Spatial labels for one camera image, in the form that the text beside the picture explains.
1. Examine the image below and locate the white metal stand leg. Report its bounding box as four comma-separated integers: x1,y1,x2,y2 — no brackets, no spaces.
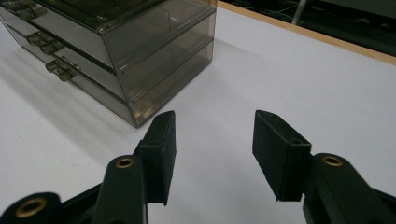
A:
290,0,308,26

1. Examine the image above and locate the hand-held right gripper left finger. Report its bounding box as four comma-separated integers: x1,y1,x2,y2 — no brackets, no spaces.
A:
134,110,177,207

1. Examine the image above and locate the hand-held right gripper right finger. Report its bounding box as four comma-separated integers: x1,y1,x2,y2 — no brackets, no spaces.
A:
252,109,314,203

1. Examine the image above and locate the smoky clear plastic drawer cabinet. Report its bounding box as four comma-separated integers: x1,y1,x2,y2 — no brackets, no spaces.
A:
0,0,218,129

